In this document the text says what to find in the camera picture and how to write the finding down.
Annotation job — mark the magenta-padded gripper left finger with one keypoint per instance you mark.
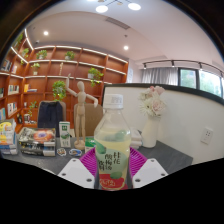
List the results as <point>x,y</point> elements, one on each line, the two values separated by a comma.
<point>76,171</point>

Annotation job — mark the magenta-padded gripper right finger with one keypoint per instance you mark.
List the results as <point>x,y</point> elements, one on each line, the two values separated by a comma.
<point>150,171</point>

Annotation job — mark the clear drink bottle white cap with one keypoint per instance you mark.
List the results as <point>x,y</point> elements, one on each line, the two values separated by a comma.
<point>111,143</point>

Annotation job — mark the small green white box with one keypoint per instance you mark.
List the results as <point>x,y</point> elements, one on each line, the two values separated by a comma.
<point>89,145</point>

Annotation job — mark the stack of white packs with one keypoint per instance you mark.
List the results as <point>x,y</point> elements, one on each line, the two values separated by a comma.
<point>136,138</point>

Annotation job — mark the tall green white carton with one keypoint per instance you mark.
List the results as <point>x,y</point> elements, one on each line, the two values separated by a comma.
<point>65,133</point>

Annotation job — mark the white vase with flowers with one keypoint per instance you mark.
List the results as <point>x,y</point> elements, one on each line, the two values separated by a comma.
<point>150,130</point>

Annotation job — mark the stack of dark books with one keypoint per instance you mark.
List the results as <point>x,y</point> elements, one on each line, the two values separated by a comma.
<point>36,140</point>

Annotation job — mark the wooden artist mannequin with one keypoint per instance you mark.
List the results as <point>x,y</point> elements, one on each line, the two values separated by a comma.
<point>80,113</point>

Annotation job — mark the dark office chair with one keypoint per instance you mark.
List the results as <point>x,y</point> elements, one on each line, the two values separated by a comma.
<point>50,115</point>

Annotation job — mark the grey curtain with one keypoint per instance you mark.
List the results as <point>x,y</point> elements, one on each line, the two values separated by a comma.
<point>160,76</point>

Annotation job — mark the wooden shelf unit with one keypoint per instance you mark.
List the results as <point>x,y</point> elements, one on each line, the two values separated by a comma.
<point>43,76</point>

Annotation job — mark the window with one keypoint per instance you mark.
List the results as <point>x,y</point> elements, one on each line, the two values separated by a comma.
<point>206,81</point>

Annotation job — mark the round recessed ceiling light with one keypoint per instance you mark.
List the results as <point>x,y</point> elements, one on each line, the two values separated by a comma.
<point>45,33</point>
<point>126,47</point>

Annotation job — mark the ceiling air vent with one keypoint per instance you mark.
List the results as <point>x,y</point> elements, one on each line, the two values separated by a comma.
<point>117,23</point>

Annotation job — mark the black multi-bulb ceiling lamp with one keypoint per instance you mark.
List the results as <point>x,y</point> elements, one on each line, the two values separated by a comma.
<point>101,8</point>

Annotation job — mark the white wall socket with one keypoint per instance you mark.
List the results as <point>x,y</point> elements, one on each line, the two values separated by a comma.
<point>207,136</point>

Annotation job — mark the black track light rail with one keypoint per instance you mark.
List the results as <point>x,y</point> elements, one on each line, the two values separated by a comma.
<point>180,62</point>

